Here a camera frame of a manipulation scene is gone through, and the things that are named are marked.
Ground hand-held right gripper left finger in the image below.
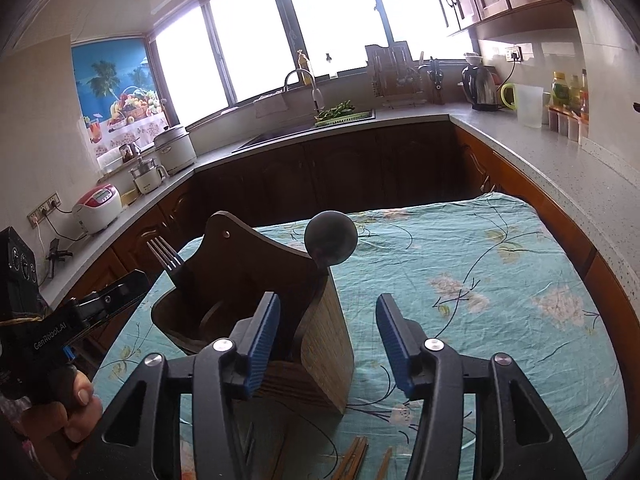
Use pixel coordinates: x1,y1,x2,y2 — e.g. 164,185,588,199
65,291,282,480

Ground dark kitchen sink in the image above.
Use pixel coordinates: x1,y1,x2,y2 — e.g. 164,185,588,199
231,109,377,154

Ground clear pitcher with green handle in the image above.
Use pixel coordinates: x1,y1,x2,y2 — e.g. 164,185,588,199
501,82,545,129

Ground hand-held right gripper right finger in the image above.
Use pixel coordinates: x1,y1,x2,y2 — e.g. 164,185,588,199
375,293,587,480

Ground steel kitchen faucet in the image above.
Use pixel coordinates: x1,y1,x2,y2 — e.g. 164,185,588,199
283,68,324,114

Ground red cap sauce bottle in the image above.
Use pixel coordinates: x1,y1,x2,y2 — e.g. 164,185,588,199
578,68,590,121

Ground dark round ladle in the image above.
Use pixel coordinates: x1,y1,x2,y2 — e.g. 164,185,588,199
303,211,360,279

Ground steel electric kettle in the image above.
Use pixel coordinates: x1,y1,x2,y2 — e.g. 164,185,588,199
460,64,504,113

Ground tropical fruit wall poster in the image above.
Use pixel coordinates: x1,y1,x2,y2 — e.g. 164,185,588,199
71,35,169,159

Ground large white steamer cooker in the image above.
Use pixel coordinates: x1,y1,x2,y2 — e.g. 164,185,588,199
152,124,198,176

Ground wooden chopstick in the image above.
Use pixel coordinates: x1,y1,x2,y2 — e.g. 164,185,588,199
374,447,395,480
345,435,370,480
333,437,362,480

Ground wall outlet strip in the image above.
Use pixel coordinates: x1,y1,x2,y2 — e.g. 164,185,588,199
27,192,62,226

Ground grey kitchen countertop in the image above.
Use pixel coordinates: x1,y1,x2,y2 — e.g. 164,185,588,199
35,97,640,311

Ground wire rack with cutting boards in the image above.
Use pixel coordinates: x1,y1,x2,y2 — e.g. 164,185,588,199
364,42,429,109

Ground large kitchen window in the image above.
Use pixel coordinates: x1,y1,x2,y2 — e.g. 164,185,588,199
144,0,482,127

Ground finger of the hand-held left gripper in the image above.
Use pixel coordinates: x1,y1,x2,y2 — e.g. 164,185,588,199
74,269,151,332

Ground small white electric pot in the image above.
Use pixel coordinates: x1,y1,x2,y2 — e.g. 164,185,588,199
128,156,170,195

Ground green vegetables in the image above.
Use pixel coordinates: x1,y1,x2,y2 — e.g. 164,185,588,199
315,101,357,121

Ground row of spice jars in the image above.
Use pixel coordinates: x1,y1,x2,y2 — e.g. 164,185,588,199
547,107,582,144

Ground white and red rice cooker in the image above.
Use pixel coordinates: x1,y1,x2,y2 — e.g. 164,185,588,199
71,183,124,235

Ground green plastic basket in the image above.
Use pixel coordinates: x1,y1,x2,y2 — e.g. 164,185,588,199
313,110,369,128

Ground green label bottle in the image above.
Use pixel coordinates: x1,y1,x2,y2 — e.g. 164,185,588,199
551,70,571,110

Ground dark wooden lower cabinets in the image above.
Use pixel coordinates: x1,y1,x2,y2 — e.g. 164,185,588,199
47,115,631,341

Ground black handled metal fork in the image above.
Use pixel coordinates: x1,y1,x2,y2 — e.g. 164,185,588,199
146,236,199,307

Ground wooden utensil holder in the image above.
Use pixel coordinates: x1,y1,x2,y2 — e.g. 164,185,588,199
150,210,357,417

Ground person's left hand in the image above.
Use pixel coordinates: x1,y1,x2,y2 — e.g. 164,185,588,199
19,364,107,462

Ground teal floral tablecloth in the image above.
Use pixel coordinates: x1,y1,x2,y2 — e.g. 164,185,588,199
91,191,632,480

